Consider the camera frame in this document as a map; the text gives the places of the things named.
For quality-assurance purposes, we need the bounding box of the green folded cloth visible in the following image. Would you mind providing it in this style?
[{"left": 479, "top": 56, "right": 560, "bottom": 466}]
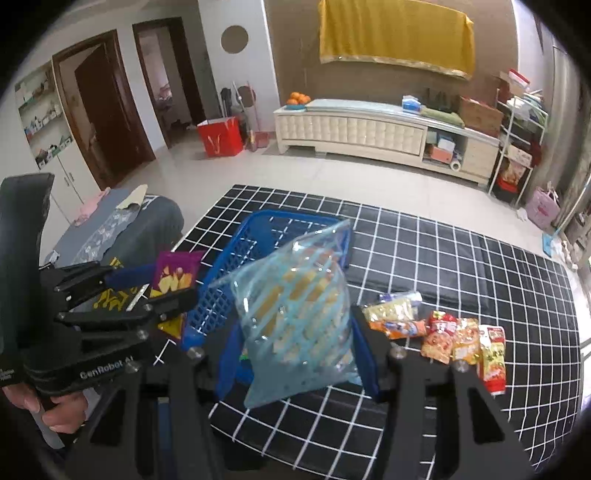
[{"left": 419, "top": 107, "right": 465, "bottom": 128}]

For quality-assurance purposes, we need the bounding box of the yellow hanging cloth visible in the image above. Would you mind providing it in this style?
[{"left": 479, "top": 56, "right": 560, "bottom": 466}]
[{"left": 318, "top": 0, "right": 476, "bottom": 80}]

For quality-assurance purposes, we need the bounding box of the cardboard box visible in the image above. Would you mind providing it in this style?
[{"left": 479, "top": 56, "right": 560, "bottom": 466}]
[{"left": 458, "top": 96, "right": 504, "bottom": 137}]

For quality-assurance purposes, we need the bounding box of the clear zip bag of biscuits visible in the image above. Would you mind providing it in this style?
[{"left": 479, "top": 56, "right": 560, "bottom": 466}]
[{"left": 228, "top": 219, "right": 363, "bottom": 409}]

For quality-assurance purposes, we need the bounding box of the black grid mat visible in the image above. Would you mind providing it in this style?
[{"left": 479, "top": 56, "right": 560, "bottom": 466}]
[{"left": 152, "top": 185, "right": 583, "bottom": 480}]

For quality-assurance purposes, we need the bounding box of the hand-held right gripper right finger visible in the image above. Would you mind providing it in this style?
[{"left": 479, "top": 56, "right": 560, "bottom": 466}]
[{"left": 350, "top": 304, "right": 539, "bottom": 480}]

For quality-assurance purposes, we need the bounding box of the grey crown print cushion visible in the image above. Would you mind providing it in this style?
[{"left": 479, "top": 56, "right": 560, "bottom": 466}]
[{"left": 53, "top": 194, "right": 185, "bottom": 319}]

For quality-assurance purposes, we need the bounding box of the wall shelf with items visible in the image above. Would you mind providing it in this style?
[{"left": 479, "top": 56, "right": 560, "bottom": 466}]
[{"left": 14, "top": 62, "right": 75, "bottom": 169}]

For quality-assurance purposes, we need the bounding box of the broom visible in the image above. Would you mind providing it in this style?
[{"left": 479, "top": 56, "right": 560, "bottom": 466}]
[{"left": 231, "top": 80, "right": 259, "bottom": 151}]

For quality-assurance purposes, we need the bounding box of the purple snack packet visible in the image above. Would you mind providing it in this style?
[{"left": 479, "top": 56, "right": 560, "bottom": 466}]
[{"left": 148, "top": 250, "right": 206, "bottom": 341}]

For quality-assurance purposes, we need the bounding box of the cream tv cabinet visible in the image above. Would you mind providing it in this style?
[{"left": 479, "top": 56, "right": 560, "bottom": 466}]
[{"left": 273, "top": 98, "right": 502, "bottom": 186}]

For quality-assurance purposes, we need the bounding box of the pink cloth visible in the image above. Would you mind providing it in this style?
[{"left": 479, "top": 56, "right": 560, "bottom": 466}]
[{"left": 74, "top": 187, "right": 112, "bottom": 226}]

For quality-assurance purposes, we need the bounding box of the brown wooden door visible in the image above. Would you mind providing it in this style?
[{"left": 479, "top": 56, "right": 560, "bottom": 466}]
[
  {"left": 52, "top": 30, "right": 157, "bottom": 190},
  {"left": 132, "top": 17, "right": 206, "bottom": 149}
]

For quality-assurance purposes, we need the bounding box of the yellow green snack packet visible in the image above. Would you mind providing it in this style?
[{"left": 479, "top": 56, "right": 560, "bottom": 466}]
[{"left": 362, "top": 291, "right": 424, "bottom": 322}]

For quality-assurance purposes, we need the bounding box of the person's left hand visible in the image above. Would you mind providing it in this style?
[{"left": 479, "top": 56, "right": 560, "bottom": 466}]
[{"left": 2, "top": 385, "right": 89, "bottom": 435}]

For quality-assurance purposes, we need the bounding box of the pink bag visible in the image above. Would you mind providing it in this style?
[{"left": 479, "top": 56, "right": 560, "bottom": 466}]
[{"left": 526, "top": 184, "right": 562, "bottom": 230}]

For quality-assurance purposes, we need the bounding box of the yellow orange snack packet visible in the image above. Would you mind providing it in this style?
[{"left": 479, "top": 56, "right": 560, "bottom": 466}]
[{"left": 452, "top": 318, "right": 482, "bottom": 365}]

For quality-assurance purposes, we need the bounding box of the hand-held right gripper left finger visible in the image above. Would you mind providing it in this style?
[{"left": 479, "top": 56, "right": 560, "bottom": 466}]
[{"left": 65, "top": 318, "right": 259, "bottom": 480}]

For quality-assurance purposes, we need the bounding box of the blue plastic basket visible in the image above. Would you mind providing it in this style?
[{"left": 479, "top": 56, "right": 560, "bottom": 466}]
[{"left": 181, "top": 210, "right": 352, "bottom": 384}]

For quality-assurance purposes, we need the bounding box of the red box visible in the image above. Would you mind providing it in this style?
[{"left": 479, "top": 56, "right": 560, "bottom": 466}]
[{"left": 499, "top": 69, "right": 531, "bottom": 95}]

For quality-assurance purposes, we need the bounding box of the red and yellow snack packet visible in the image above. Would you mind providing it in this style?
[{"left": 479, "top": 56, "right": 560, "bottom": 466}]
[{"left": 478, "top": 325, "right": 508, "bottom": 396}]

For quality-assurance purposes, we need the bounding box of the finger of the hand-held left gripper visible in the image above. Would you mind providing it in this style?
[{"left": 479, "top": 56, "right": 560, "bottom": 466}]
[
  {"left": 41, "top": 260, "right": 156, "bottom": 302},
  {"left": 55, "top": 287, "right": 198, "bottom": 340}
]

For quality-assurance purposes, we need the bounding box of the red gift bag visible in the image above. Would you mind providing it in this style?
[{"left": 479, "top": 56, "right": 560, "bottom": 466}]
[{"left": 197, "top": 116, "right": 245, "bottom": 158}]

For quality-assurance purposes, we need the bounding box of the white metal rack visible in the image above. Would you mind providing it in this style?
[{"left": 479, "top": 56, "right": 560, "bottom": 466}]
[{"left": 488, "top": 88, "right": 550, "bottom": 206}]

